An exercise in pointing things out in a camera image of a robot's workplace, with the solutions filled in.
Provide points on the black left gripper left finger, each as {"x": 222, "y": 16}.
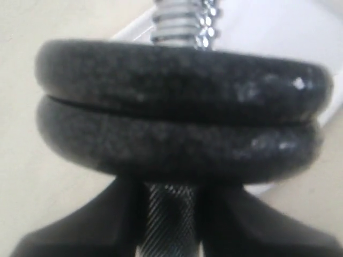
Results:
{"x": 109, "y": 225}

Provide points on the white rectangular tray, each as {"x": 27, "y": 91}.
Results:
{"x": 309, "y": 31}

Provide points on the chrome threaded dumbbell bar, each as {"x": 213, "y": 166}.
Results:
{"x": 170, "y": 228}

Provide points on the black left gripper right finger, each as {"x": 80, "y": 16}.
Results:
{"x": 232, "y": 222}

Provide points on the black weight plate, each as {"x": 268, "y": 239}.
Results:
{"x": 167, "y": 152}
{"x": 182, "y": 84}

